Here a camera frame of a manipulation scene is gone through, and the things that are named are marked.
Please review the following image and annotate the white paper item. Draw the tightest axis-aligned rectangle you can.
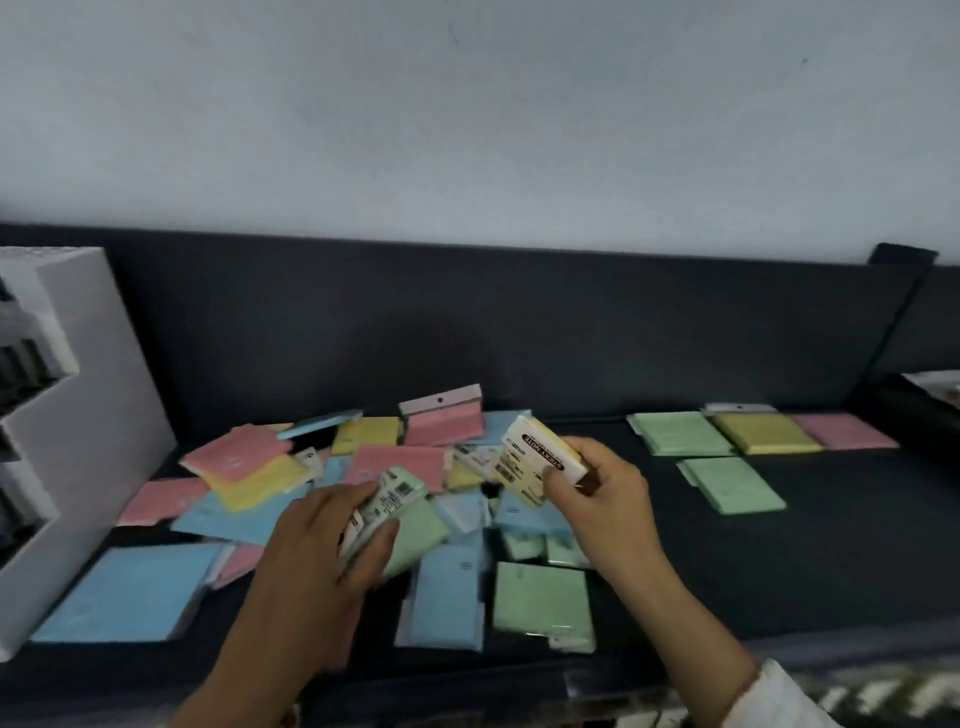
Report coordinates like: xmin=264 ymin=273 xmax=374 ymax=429
xmin=900 ymin=369 xmax=960 ymax=411

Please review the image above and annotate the yellow sticky note packet with label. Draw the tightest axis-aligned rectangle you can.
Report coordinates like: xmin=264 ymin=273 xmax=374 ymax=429
xmin=472 ymin=414 xmax=591 ymax=510

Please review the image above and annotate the white sleeve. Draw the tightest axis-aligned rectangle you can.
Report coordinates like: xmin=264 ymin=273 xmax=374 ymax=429
xmin=720 ymin=658 xmax=849 ymax=728

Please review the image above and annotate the green sticky note packet with barcode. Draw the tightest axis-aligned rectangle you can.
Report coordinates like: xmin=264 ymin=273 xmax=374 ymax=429
xmin=337 ymin=466 xmax=453 ymax=583

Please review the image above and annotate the black shelf divider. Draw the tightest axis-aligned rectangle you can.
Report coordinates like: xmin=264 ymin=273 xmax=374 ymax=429
xmin=847 ymin=242 xmax=939 ymax=421

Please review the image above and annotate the dark shelf back panel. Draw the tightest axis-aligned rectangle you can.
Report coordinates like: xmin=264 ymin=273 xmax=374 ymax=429
xmin=0 ymin=222 xmax=960 ymax=445

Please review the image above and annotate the white cardboard display box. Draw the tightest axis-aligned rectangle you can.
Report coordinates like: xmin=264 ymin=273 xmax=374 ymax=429
xmin=0 ymin=247 xmax=178 ymax=663

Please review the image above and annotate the person's right forearm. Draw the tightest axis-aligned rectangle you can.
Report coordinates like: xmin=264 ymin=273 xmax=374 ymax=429
xmin=611 ymin=558 xmax=760 ymax=728

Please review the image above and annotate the person's right hand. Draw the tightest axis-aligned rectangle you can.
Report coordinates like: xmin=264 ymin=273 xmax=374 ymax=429
xmin=541 ymin=436 xmax=663 ymax=595

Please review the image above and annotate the person's left forearm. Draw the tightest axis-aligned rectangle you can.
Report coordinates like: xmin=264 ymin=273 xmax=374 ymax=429
xmin=168 ymin=607 xmax=363 ymax=728

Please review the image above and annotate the pile of coloured sticky notes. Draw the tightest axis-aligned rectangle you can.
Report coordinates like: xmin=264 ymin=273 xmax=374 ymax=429
xmin=30 ymin=384 xmax=598 ymax=655

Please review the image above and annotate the pink sticky note packet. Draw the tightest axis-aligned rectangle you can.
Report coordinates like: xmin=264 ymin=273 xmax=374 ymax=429
xmin=787 ymin=412 xmax=901 ymax=452

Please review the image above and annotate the black white striped item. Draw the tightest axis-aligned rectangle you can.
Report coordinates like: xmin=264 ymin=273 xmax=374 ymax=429
xmin=795 ymin=663 xmax=960 ymax=728

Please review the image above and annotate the person's left hand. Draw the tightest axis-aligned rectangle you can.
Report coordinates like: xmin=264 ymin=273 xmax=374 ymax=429
xmin=251 ymin=481 xmax=402 ymax=661

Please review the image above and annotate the clear shelf edge rail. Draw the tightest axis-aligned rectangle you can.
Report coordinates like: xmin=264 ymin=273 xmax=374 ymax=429
xmin=558 ymin=667 xmax=725 ymax=728

